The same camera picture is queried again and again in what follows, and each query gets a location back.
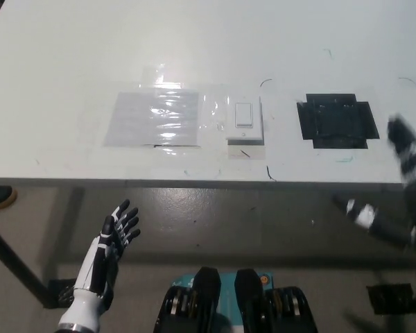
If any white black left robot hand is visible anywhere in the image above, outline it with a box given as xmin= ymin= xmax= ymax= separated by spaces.
xmin=57 ymin=198 xmax=141 ymax=329

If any white wall light switch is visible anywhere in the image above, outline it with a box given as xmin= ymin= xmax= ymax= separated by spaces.
xmin=225 ymin=96 xmax=266 ymax=146

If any black table foot plate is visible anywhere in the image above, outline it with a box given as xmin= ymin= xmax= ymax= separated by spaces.
xmin=46 ymin=277 xmax=78 ymax=309
xmin=366 ymin=283 xmax=416 ymax=315

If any black metal table leg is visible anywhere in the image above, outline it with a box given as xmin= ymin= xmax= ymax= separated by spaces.
xmin=0 ymin=216 xmax=51 ymax=308

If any black tape patch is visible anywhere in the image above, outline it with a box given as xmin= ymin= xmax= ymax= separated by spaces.
xmin=296 ymin=92 xmax=381 ymax=150

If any clear plastic tape film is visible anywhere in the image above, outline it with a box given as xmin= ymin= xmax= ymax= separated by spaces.
xmin=135 ymin=64 xmax=230 ymax=156

